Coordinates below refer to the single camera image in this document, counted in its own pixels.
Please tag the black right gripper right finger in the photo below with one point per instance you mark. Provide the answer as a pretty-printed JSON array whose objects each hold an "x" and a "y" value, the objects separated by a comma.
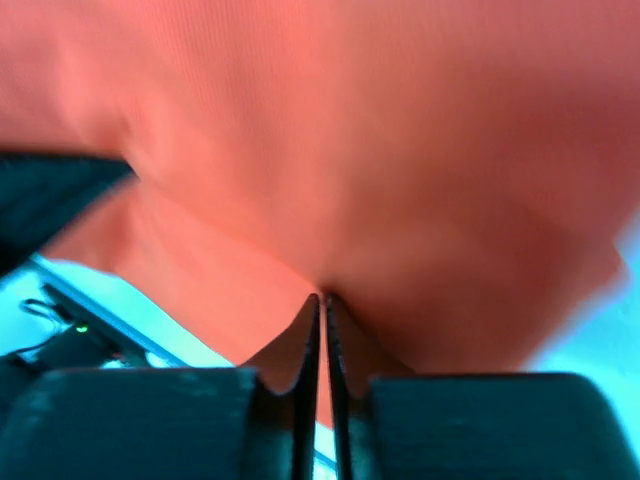
[{"x": 392, "y": 423}]

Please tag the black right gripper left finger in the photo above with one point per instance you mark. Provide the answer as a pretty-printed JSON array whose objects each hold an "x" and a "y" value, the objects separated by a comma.
[{"x": 253, "y": 421}]

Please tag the orange t shirt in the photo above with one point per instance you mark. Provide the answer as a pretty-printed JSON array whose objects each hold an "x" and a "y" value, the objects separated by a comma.
[{"x": 458, "y": 172}]

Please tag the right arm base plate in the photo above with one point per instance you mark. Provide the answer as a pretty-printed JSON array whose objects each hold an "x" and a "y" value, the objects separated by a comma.
[{"x": 87, "y": 335}]

